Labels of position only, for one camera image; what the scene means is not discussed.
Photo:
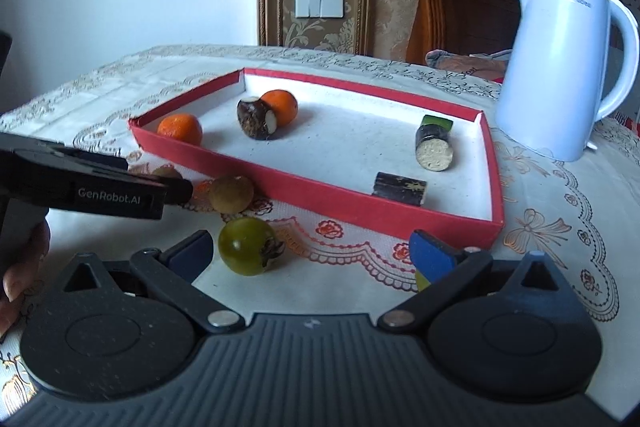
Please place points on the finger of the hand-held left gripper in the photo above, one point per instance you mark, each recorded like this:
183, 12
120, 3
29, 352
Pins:
95, 159
175, 193

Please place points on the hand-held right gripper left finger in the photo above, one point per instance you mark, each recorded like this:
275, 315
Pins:
192, 254

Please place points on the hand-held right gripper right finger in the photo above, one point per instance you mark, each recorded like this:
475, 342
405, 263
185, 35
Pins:
430, 257

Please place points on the brown longan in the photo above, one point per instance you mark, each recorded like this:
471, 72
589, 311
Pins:
167, 171
231, 193

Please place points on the green tomato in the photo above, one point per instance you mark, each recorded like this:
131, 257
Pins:
247, 247

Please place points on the orange mandarin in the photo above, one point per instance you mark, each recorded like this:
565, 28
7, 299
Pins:
181, 129
282, 107

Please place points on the dark sugarcane piece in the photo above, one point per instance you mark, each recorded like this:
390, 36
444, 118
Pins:
400, 189

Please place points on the sugarcane piece with white end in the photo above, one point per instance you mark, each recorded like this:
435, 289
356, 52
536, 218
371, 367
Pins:
256, 119

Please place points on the green-topped sugarcane piece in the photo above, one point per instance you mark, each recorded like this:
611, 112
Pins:
434, 142

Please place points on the red cardboard box tray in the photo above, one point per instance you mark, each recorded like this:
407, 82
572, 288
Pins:
350, 147

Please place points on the person's left hand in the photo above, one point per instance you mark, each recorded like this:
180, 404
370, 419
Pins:
25, 277

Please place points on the embroidered cream tablecloth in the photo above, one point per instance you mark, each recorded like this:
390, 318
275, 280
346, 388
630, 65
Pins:
550, 217

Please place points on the pink patterned pillow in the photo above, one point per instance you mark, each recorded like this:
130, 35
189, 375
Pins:
465, 64

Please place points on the white electric kettle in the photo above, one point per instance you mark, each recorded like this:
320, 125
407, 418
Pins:
555, 67

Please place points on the colourful striped blanket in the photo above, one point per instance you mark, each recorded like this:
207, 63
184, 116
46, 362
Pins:
629, 124

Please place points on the white wall light switch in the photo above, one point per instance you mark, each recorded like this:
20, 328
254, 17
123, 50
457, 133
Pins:
320, 4

